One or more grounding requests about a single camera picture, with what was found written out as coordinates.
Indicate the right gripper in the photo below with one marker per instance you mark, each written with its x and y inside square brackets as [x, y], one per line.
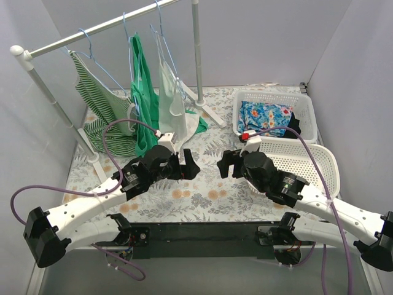
[235, 164]

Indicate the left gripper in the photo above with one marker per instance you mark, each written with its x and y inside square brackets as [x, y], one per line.
[181, 165]

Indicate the white tank top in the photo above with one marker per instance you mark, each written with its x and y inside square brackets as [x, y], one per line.
[173, 117]

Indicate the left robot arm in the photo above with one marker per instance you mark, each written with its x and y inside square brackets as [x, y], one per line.
[48, 233]

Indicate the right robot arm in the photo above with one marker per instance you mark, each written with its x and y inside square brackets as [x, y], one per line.
[373, 231]

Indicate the green striped tank top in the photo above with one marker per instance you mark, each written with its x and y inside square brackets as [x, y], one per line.
[107, 106]

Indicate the floral patterned table mat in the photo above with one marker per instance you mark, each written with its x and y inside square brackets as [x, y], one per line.
[208, 197]

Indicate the blue floral garment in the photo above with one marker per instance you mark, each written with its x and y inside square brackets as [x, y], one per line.
[257, 116]

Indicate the white laundry basket tipped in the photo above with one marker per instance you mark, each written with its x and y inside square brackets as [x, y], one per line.
[291, 156]

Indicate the black garment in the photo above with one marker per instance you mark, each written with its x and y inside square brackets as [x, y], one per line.
[295, 125]

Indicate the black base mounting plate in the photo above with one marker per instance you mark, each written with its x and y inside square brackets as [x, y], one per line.
[207, 239]

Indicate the white laundry basket upright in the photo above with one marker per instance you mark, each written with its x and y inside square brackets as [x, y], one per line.
[302, 107]

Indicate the green t-shirt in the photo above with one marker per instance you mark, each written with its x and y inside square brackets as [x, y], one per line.
[148, 101]

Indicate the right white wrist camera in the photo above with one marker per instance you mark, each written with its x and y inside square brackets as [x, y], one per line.
[252, 142]

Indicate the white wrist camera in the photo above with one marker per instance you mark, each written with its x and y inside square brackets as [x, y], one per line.
[168, 140]
[252, 142]

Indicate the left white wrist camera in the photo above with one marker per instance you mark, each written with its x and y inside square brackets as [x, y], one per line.
[168, 140]

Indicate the blue wire hanger with striped top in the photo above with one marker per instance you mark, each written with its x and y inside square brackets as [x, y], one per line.
[91, 56]

